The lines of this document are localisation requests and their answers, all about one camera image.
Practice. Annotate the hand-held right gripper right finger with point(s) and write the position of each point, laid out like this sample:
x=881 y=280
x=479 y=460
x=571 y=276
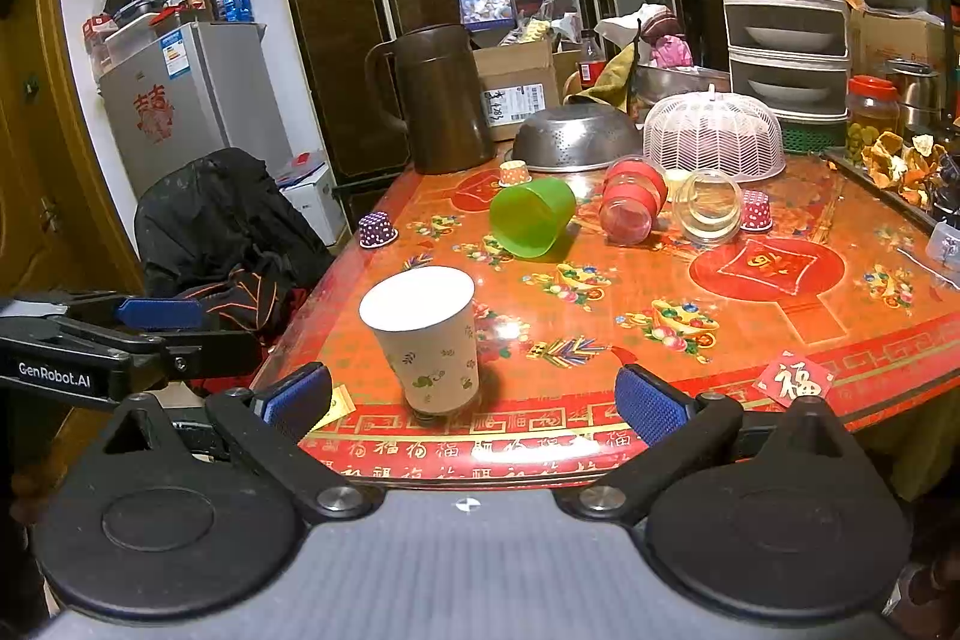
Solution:
x=651 y=406

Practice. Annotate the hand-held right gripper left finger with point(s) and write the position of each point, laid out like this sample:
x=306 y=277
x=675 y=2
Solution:
x=291 y=398

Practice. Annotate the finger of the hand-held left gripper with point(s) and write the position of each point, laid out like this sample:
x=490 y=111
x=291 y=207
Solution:
x=180 y=361
x=159 y=314

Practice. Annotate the green plastic cup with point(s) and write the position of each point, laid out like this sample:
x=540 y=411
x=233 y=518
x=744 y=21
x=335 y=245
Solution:
x=531 y=216

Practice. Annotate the white floral paper cup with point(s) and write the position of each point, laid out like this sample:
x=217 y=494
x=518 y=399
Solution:
x=427 y=340

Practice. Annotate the purple dotted small cup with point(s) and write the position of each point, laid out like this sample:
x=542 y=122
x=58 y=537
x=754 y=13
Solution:
x=377 y=229

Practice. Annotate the clear glass cup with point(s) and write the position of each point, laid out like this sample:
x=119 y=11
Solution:
x=706 y=206

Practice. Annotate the red plastic cup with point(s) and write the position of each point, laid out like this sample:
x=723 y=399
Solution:
x=630 y=199

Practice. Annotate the red dotted small cup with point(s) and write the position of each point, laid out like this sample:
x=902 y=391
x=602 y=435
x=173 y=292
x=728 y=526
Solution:
x=756 y=210

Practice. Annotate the orange small cup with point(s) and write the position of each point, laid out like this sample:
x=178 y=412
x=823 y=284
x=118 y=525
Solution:
x=514 y=173

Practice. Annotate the black jacket on chair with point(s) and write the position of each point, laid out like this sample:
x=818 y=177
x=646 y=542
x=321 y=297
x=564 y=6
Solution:
x=225 y=235

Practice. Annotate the red paper sticker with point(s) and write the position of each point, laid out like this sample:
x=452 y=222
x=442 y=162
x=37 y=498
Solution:
x=793 y=379

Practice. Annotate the white cardboard box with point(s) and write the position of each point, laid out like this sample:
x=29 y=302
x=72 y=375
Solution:
x=315 y=199

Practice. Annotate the wooden door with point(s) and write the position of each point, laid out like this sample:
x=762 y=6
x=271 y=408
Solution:
x=45 y=145

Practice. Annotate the silver refrigerator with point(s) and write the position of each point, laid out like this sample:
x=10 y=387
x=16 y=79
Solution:
x=195 y=100

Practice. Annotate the metal colander bowl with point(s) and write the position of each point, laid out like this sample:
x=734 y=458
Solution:
x=577 y=139

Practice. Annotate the white plastic food cover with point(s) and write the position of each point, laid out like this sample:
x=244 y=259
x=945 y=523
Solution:
x=712 y=132

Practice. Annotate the green plastic basket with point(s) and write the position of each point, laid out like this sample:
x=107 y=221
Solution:
x=811 y=138

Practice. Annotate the metal basin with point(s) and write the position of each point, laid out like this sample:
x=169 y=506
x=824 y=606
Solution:
x=679 y=81

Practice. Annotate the brown plastic pitcher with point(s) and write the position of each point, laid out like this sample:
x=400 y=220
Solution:
x=442 y=100

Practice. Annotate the clear plastic container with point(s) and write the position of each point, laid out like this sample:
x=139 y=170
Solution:
x=945 y=244

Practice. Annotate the tray of dried peels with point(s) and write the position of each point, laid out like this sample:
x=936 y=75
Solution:
x=900 y=164

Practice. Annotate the red label drink bottle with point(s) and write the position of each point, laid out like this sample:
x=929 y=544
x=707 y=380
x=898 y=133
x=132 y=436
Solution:
x=591 y=61

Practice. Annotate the pink cloth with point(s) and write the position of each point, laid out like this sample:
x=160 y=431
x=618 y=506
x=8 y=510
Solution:
x=671 y=51

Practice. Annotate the jar with red lid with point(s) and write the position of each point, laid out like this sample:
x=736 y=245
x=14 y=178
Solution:
x=871 y=117

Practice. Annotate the metal kettle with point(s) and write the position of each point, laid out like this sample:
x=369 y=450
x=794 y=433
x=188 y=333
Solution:
x=916 y=89

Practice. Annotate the large brown cardboard box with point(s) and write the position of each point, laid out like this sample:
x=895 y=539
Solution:
x=904 y=39

